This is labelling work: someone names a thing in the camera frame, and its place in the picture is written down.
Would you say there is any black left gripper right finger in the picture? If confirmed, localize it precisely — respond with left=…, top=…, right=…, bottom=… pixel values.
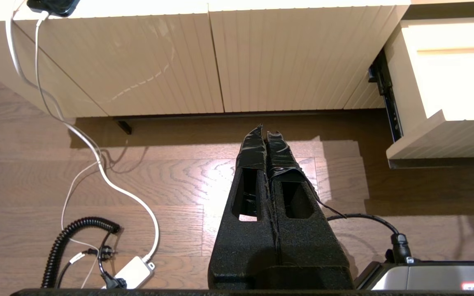
left=262, top=131, right=355, bottom=289

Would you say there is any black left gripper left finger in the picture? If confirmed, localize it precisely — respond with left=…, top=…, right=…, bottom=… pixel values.
left=207, top=125, right=281, bottom=289

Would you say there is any cream drawer with dark handle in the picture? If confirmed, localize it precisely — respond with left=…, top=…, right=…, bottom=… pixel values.
left=385, top=16, right=474, bottom=169

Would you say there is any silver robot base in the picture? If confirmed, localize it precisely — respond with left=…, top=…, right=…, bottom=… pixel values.
left=354, top=260, right=474, bottom=290

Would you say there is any long white cabinet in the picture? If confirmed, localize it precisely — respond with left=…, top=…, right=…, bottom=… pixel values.
left=0, top=0, right=474, bottom=120

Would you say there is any white power adapter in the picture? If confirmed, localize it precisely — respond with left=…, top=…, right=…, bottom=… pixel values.
left=105, top=256, right=156, bottom=289

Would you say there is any black smartphone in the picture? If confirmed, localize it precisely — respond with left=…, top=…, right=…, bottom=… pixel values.
left=26, top=0, right=80, bottom=18

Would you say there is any black base plug cable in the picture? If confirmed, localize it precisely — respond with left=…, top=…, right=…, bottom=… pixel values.
left=327, top=213, right=414, bottom=264

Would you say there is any small black plug cable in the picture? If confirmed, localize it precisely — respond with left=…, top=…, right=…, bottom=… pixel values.
left=58, top=232, right=127, bottom=289

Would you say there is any thick white power cable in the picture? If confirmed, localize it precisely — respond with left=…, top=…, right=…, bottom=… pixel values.
left=6, top=0, right=160, bottom=264

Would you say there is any black metal bracket with holes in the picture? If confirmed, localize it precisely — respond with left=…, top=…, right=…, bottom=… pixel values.
left=368, top=49, right=403, bottom=142

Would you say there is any black coiled cable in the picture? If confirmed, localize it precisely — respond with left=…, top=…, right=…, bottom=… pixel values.
left=41, top=217, right=121, bottom=288

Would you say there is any thin white phone cable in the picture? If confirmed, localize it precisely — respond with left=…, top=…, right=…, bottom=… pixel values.
left=35, top=12, right=110, bottom=288

